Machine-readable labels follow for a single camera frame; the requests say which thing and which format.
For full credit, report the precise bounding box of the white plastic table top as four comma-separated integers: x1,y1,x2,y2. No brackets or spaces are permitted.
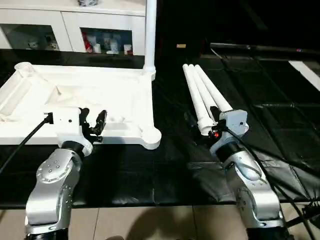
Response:
0,62,162,150

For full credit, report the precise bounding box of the white plastic table leg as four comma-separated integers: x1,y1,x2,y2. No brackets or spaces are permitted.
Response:
143,0,158,77
182,63,213,136
188,64,221,126
194,64,233,113

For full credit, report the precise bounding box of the black work mat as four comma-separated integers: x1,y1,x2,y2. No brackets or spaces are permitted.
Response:
0,49,320,208

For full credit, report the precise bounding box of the white flat strip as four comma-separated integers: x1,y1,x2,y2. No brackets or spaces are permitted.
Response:
289,61,320,91

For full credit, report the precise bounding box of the white glass-door cabinet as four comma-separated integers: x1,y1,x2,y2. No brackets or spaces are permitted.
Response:
0,0,147,55

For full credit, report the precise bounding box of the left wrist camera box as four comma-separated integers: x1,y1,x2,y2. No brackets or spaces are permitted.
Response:
44,106,94,157

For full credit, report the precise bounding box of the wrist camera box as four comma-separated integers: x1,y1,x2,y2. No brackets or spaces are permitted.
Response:
44,106,94,157
218,110,249,137

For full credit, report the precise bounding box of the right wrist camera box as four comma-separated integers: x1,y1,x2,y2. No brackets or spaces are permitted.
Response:
218,110,249,137

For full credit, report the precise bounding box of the dark long rail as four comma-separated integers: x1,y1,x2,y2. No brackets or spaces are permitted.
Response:
210,42,320,55

